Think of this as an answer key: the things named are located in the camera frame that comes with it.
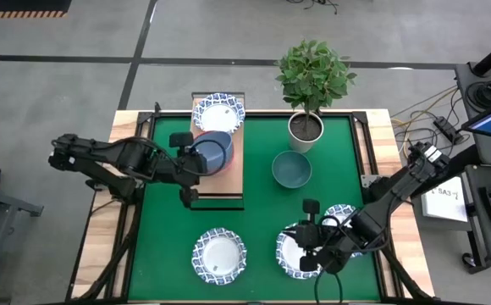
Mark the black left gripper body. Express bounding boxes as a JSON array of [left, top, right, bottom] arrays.
[[174, 148, 209, 188]]

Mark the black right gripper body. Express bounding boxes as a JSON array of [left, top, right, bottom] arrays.
[[283, 221, 329, 256]]

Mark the blue patterned paper plate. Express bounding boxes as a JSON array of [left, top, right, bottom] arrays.
[[190, 92, 246, 135], [190, 227, 248, 286], [321, 202, 363, 259], [274, 223, 327, 280]]

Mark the blue plastic bowl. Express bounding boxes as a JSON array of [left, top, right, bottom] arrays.
[[190, 130, 234, 175]]

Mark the red plastic bowl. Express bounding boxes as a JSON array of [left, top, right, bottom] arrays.
[[211, 143, 236, 174]]

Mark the teal plastic bowl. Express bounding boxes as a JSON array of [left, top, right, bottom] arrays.
[[271, 150, 313, 190]]

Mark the wooden board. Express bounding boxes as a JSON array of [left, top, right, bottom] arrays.
[[188, 91, 246, 211]]

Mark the green table mat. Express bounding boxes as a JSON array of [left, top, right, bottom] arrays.
[[127, 114, 382, 302]]

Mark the white plant pot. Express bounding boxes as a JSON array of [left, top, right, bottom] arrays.
[[287, 110, 326, 154]]

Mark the green leafy potted tree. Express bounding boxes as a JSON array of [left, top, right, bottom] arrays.
[[274, 39, 359, 133]]

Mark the white paper sign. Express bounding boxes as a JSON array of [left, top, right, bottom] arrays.
[[421, 186, 470, 225]]

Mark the black power strip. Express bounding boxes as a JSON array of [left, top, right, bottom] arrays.
[[433, 116, 463, 145]]

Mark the black diagonal stand beam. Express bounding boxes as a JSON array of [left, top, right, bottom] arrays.
[[410, 143, 483, 199]]

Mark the grey metal stand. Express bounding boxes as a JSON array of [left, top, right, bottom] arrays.
[[0, 181, 44, 297]]

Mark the black mat with hazard stripe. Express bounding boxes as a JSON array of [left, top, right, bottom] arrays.
[[0, 0, 73, 19]]

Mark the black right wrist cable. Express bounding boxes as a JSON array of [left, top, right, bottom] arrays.
[[312, 270, 345, 305]]

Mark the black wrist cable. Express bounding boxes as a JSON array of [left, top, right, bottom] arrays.
[[312, 270, 345, 305], [188, 138, 229, 177]]

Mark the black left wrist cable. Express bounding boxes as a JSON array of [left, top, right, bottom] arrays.
[[188, 138, 229, 177]]

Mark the black aluminium table frame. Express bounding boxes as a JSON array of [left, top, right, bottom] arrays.
[[65, 101, 437, 305]]

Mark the grey metal base plate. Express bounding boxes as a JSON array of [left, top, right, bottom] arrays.
[[360, 172, 383, 188]]

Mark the black floor cable bundle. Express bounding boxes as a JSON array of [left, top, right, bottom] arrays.
[[286, 0, 339, 16]]

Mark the coiled black cable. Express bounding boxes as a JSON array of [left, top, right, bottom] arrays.
[[466, 80, 491, 112]]

